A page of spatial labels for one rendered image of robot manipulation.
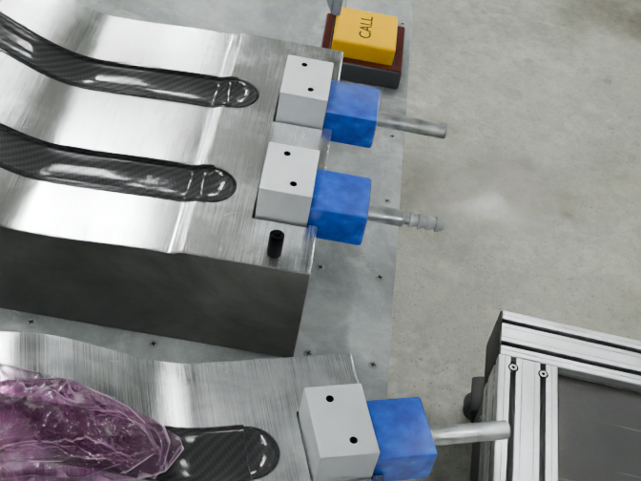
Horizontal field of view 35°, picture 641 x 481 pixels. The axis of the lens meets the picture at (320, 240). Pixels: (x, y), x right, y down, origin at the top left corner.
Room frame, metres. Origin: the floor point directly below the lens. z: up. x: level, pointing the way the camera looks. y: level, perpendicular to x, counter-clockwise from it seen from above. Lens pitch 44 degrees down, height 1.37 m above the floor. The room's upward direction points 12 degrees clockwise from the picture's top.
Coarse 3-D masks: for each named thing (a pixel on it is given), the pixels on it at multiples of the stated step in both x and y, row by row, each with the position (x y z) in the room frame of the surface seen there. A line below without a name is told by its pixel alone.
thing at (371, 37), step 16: (352, 16) 0.86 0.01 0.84; (368, 16) 0.87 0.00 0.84; (384, 16) 0.87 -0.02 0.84; (336, 32) 0.83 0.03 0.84; (352, 32) 0.83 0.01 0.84; (368, 32) 0.84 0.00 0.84; (384, 32) 0.84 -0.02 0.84; (336, 48) 0.82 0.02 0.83; (352, 48) 0.82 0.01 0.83; (368, 48) 0.82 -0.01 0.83; (384, 48) 0.82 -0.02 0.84; (384, 64) 0.82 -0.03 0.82
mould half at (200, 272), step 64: (0, 0) 0.66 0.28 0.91; (64, 0) 0.70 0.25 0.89; (0, 64) 0.60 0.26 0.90; (192, 64) 0.67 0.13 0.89; (256, 64) 0.68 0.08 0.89; (64, 128) 0.56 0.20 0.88; (128, 128) 0.57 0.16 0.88; (192, 128) 0.59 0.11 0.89; (256, 128) 0.60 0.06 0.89; (0, 192) 0.48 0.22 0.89; (64, 192) 0.50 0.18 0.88; (256, 192) 0.53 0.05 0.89; (0, 256) 0.45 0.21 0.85; (64, 256) 0.46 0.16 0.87; (128, 256) 0.46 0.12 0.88; (192, 256) 0.46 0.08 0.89; (256, 256) 0.47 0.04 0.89; (128, 320) 0.46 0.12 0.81; (192, 320) 0.46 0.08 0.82; (256, 320) 0.46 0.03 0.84
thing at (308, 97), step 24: (288, 72) 0.64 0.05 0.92; (312, 72) 0.65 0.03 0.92; (288, 96) 0.61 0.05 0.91; (312, 96) 0.61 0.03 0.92; (336, 96) 0.64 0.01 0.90; (360, 96) 0.64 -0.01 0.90; (288, 120) 0.61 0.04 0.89; (312, 120) 0.61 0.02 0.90; (336, 120) 0.62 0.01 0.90; (360, 120) 0.62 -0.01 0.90; (384, 120) 0.64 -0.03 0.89; (408, 120) 0.64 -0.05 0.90; (360, 144) 0.62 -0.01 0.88
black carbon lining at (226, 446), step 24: (192, 432) 0.35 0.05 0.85; (216, 432) 0.35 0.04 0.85; (240, 432) 0.36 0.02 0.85; (264, 432) 0.36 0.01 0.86; (192, 456) 0.33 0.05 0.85; (216, 456) 0.34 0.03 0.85; (240, 456) 0.34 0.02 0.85; (264, 456) 0.34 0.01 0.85; (168, 480) 0.31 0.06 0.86; (192, 480) 0.32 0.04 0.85; (216, 480) 0.32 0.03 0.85; (240, 480) 0.32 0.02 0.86
